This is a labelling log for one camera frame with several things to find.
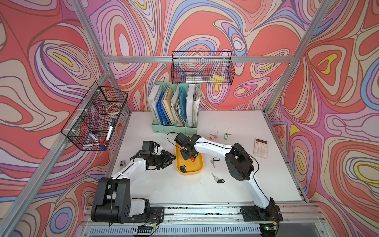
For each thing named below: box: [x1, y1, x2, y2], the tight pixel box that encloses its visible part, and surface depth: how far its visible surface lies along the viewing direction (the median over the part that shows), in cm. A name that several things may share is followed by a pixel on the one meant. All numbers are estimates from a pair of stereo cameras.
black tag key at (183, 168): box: [179, 164, 187, 173], surface depth 90 cm
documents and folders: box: [148, 83, 201, 128], surface depth 98 cm
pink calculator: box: [253, 137, 269, 159], surface depth 99 cm
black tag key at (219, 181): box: [211, 173, 226, 184], surface depth 86 cm
